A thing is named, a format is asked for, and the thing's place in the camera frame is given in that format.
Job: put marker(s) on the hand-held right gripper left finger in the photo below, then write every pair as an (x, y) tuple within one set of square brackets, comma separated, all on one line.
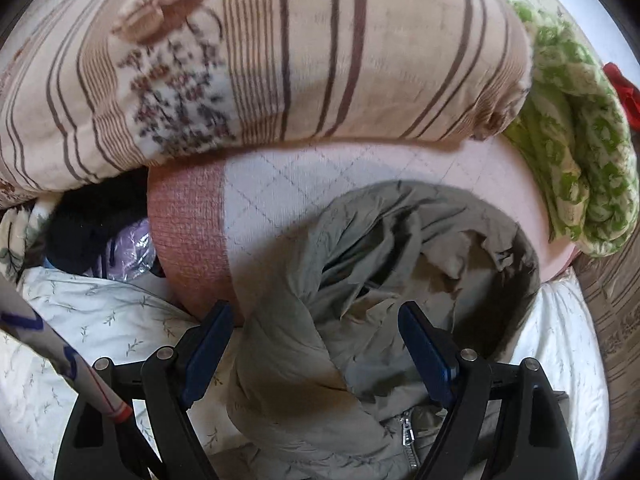
[(207, 350)]

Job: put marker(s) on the purple plastic bag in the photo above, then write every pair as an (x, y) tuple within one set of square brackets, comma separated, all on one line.
[(130, 250)]

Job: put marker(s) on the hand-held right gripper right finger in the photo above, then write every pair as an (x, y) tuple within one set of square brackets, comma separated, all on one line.
[(425, 350)]

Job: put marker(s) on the white tube with blue print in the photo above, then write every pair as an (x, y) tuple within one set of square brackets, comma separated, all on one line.
[(55, 345)]

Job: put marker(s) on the black cloth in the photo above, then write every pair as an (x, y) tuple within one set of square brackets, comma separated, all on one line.
[(85, 230)]

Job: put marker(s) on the brown patterned blanket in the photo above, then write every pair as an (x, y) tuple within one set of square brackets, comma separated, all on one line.
[(615, 310)]

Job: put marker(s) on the grey padded jacket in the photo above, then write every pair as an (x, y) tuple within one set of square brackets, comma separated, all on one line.
[(300, 360)]

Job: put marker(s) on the cream leaf print cloth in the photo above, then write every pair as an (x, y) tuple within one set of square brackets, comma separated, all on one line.
[(20, 245)]

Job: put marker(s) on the pink quilted mat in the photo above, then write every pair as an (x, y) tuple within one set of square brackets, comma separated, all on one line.
[(260, 200)]

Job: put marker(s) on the green patterned quilt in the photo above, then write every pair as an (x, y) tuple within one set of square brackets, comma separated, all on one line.
[(590, 160)]

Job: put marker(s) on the red cloth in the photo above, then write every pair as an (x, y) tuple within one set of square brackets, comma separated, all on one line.
[(625, 90)]

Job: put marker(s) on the white leaf print bed sheet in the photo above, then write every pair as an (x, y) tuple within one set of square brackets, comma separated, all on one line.
[(100, 310)]

